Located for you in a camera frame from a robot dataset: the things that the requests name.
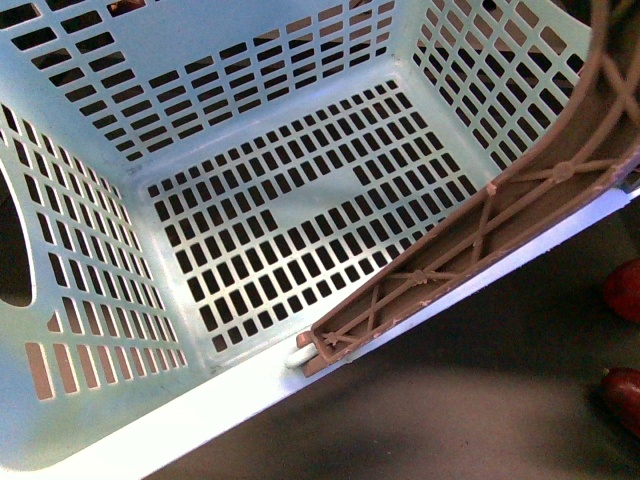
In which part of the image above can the light blue plastic basket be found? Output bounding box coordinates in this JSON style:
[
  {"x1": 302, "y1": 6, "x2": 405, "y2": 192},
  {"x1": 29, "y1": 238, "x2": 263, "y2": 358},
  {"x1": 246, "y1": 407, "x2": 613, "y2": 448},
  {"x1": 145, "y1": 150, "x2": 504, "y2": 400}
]
[{"x1": 1, "y1": 1, "x2": 638, "y2": 479}]

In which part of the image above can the brown basket handle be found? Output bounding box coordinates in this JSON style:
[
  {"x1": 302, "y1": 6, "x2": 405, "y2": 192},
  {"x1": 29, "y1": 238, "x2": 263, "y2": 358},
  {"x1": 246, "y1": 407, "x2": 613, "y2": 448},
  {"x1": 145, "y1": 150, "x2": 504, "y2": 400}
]
[{"x1": 296, "y1": 1, "x2": 639, "y2": 377}]

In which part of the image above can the red apple front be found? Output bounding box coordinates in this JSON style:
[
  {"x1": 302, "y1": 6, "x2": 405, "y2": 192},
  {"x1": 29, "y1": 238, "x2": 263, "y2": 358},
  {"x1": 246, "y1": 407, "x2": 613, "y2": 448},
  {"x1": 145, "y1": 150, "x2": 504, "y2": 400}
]
[{"x1": 601, "y1": 367, "x2": 639, "y2": 438}]

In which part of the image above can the dark apple front left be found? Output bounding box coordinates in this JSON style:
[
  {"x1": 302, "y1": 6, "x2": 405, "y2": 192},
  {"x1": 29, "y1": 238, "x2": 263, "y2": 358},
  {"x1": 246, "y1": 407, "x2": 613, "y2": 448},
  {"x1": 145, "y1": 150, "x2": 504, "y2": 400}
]
[{"x1": 603, "y1": 258, "x2": 639, "y2": 323}]

